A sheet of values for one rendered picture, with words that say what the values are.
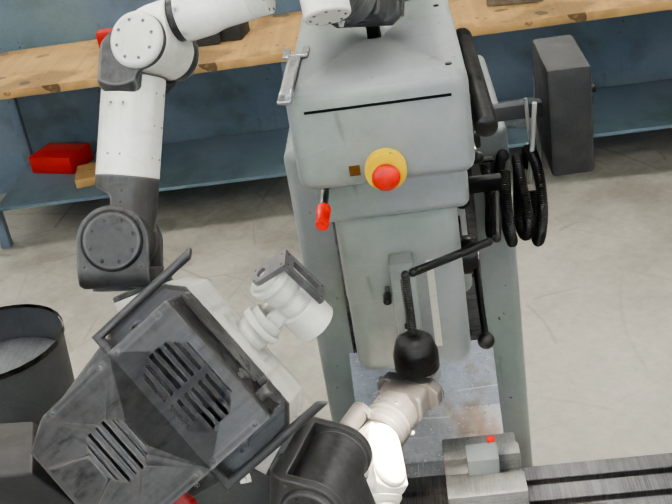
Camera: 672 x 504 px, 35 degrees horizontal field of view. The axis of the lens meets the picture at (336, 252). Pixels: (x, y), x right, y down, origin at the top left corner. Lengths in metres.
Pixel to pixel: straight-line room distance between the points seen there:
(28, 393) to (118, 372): 2.27
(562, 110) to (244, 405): 0.92
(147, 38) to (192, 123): 4.84
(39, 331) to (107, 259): 2.51
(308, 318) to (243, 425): 0.23
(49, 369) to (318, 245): 1.59
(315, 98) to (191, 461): 0.52
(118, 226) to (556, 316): 3.18
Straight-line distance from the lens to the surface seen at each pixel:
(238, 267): 5.16
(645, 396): 3.99
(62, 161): 6.12
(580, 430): 3.83
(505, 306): 2.34
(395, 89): 1.49
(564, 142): 2.00
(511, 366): 2.43
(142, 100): 1.50
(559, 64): 1.97
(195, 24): 1.49
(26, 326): 3.96
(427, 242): 1.73
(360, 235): 1.72
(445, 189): 1.65
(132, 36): 1.49
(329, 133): 1.51
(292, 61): 1.60
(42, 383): 3.63
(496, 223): 1.71
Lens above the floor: 2.36
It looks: 27 degrees down
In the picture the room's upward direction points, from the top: 9 degrees counter-clockwise
